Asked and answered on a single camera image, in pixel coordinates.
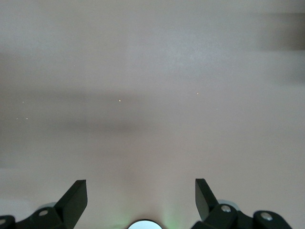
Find brown table cloth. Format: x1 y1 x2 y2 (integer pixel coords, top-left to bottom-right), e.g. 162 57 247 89
0 0 305 229

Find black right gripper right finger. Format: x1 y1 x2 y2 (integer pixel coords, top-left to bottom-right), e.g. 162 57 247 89
192 178 293 229

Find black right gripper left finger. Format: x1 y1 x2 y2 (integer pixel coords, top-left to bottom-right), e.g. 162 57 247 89
0 180 88 229

